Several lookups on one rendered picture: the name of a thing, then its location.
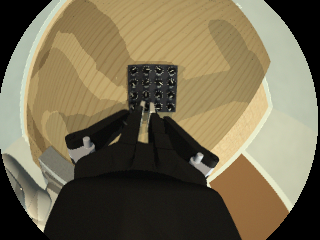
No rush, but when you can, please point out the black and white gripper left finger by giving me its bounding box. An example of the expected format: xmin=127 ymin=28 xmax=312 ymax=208
xmin=65 ymin=101 xmax=145 ymax=170

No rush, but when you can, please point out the black square box with knobs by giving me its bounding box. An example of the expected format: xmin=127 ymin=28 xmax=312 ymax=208
xmin=128 ymin=64 xmax=178 ymax=113

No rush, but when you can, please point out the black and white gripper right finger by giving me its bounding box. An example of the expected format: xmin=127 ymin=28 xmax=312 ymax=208
xmin=147 ymin=102 xmax=219 ymax=178

